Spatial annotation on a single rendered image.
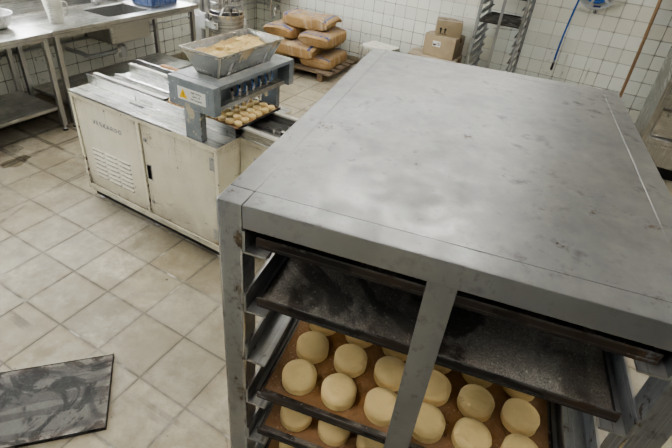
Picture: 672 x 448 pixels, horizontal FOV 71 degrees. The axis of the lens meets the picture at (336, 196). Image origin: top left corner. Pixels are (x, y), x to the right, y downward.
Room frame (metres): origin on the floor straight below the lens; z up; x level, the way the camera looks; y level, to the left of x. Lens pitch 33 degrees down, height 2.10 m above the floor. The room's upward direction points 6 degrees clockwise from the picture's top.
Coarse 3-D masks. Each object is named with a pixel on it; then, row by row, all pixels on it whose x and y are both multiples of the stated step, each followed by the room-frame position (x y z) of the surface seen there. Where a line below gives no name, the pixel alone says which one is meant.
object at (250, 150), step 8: (256, 128) 2.59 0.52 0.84; (280, 128) 2.62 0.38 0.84; (288, 128) 2.63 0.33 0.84; (280, 136) 2.51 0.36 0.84; (240, 144) 2.45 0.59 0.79; (248, 144) 2.42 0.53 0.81; (256, 144) 2.40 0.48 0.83; (240, 152) 2.45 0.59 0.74; (248, 152) 2.42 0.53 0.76; (256, 152) 2.39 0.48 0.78; (248, 160) 2.42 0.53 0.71
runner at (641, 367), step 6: (654, 348) 0.31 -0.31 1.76; (666, 354) 0.30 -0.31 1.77; (636, 360) 0.30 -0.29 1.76; (660, 360) 0.30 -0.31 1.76; (666, 360) 0.30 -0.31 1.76; (636, 366) 0.29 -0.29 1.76; (642, 366) 0.29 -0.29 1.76; (648, 366) 0.29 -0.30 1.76; (654, 366) 0.29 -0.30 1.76; (660, 366) 0.29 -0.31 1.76; (666, 366) 0.29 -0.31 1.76; (642, 372) 0.29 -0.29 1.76; (648, 372) 0.29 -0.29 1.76; (654, 372) 0.29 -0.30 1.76; (660, 372) 0.29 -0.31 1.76; (666, 372) 0.29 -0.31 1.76; (660, 378) 0.28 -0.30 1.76; (666, 378) 0.28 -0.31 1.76
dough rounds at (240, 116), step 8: (176, 104) 2.66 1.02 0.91; (248, 104) 2.74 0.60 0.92; (256, 104) 2.78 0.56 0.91; (264, 104) 2.77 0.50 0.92; (224, 112) 2.59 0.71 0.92; (232, 112) 2.60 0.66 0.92; (240, 112) 2.61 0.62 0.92; (248, 112) 2.64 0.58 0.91; (256, 112) 2.63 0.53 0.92; (264, 112) 2.67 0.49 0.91; (216, 120) 2.51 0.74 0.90; (224, 120) 2.51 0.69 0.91; (232, 120) 2.49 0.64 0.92; (240, 120) 2.52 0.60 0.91; (248, 120) 2.52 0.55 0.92
